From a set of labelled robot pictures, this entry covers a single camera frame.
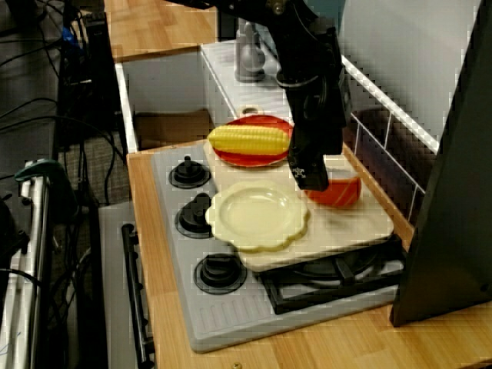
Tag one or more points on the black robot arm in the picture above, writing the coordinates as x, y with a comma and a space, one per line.
300, 38

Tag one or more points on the white sink basin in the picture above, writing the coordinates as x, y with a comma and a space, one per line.
165, 84

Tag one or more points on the grey toy stove top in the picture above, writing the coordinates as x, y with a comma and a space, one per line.
230, 319

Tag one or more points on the yellow toy corn cob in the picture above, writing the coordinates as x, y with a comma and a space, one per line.
250, 140

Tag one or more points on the teal box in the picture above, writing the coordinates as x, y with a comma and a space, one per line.
265, 42

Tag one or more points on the green clamp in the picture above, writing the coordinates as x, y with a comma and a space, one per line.
42, 167

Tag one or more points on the aluminium frame rail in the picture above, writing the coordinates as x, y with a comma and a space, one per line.
23, 288

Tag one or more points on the black stand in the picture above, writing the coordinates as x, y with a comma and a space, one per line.
104, 77

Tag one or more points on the grey oven door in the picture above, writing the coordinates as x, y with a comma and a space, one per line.
111, 269

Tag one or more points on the wooden cutting board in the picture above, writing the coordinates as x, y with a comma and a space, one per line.
346, 230

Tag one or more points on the orange bread slice toy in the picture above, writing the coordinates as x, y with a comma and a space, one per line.
342, 196

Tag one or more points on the black burner grate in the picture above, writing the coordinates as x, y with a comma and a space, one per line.
334, 286

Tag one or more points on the red round plate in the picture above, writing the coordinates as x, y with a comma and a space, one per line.
246, 160

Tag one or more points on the cream scalloped plate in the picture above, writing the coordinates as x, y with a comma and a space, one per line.
253, 215

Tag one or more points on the blue plastic object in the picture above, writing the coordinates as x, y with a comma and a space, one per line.
71, 38

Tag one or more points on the dark slanted panel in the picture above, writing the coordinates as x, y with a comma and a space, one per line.
453, 192

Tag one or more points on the grey toy faucet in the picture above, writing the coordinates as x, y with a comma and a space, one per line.
250, 61

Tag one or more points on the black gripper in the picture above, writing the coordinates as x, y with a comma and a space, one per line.
315, 107

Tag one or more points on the black stove knob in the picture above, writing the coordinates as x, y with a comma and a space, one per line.
194, 219
190, 175
221, 274

